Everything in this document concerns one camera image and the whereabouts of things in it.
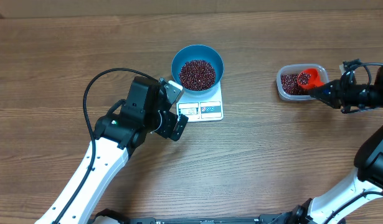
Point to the white digital kitchen scale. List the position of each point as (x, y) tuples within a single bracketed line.
[(202, 107)]

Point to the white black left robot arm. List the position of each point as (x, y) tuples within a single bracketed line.
[(116, 136)]

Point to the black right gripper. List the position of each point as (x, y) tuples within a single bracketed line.
[(337, 98)]

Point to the clear plastic bean container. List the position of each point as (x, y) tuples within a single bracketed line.
[(298, 68)]

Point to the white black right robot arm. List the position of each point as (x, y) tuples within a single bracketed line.
[(365, 181)]

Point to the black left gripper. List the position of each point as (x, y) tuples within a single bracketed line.
[(166, 131)]

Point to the red beans pile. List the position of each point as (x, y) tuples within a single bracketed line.
[(290, 85)]

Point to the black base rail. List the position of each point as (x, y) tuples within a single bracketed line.
[(108, 216)]

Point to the teal plastic bowl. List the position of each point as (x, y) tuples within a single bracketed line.
[(197, 52)]

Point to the red plastic scoop blue handle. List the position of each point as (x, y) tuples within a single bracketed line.
[(309, 79)]

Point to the red beans in bowl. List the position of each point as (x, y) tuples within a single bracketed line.
[(197, 75)]

